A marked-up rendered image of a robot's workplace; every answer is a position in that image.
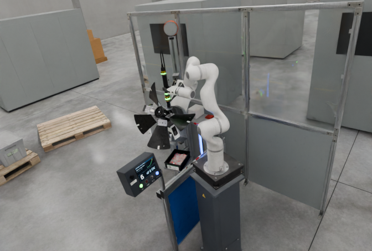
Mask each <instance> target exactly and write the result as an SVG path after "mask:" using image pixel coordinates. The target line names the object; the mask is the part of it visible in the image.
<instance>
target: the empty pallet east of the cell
mask: <svg viewBox="0 0 372 251"><path fill-rule="evenodd" d="M101 125H102V126H103V128H101V129H98V130H96V131H93V132H90V133H88V134H85V135H83V133H82V132H84V131H87V130H90V129H93V128H95V127H98V126H101ZM37 128H38V132H39V136H40V140H41V143H42V147H43V149H44V152H48V151H51V150H54V149H56V148H59V147H62V146H65V145H67V144H70V143H72V142H74V141H77V140H80V139H83V138H86V137H88V136H91V135H94V134H96V133H99V132H101V131H104V130H107V129H110V128H112V126H111V122H110V120H109V119H108V118H107V117H106V116H105V115H104V114H103V113H102V112H101V110H100V109H99V108H98V107H97V106H93V107H90V108H87V109H83V110H80V111H77V112H74V113H72V114H68V115H65V116H62V117H59V118H56V119H53V120H50V121H47V122H44V123H41V124H38V125H37ZM71 136H75V138H74V139H72V140H69V141H66V142H63V143H61V144H58V145H56V146H52V143H55V142H57V141H60V140H63V139H66V138H68V137H71Z"/></svg>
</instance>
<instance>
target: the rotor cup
mask: <svg viewBox="0 0 372 251"><path fill-rule="evenodd" d="M159 111H160V113H158V112H159ZM164 113H165V114H164ZM168 114H169V111H168V110H166V109H165V108H164V107H162V106H158V107H157V108H156V109H155V112H154V115H155V117H157V118H160V119H161V120H167V122H168V121H170V119H168V118H166V117H165V116H167V115H168Z"/></svg>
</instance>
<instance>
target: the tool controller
mask: <svg viewBox="0 0 372 251"><path fill-rule="evenodd" d="M156 171H158V172H159V174H158V175H156ZM116 172H117V175H118V177H119V179H120V181H121V183H122V185H123V188H124V190H125V192H126V194H127V195H129V196H132V197H136V196H138V195H139V194H140V193H141V192H143V191H144V190H145V189H146V188H147V187H149V186H150V185H151V184H152V183H153V182H155V181H156V180H157V179H159V178H160V177H161V176H162V173H161V171H160V168H159V165H158V163H157V160H156V158H155V156H154V153H151V152H144V153H142V154H140V155H139V156H138V157H136V158H135V159H133V160H132V161H130V162H129V163H128V164H126V165H124V166H123V167H121V168H120V169H119V170H117V171H116ZM142 172H144V174H145V176H146V178H145V179H144V180H143V181H142V182H140V179H139V177H138V176H139V175H140V174H141V173H142ZM151 175H153V179H151V178H150V177H151ZM145 180H148V183H145ZM140 184H143V187H142V188H140Z"/></svg>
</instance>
